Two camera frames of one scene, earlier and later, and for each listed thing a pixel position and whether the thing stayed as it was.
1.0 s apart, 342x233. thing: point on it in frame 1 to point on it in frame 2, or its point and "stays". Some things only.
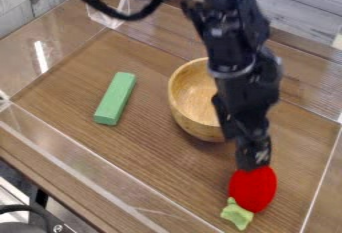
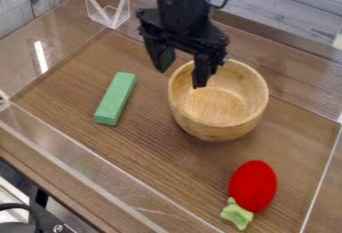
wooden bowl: [191, 89] stays
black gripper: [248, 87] to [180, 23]
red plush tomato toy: [251, 191] stays
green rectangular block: [109, 108] stays
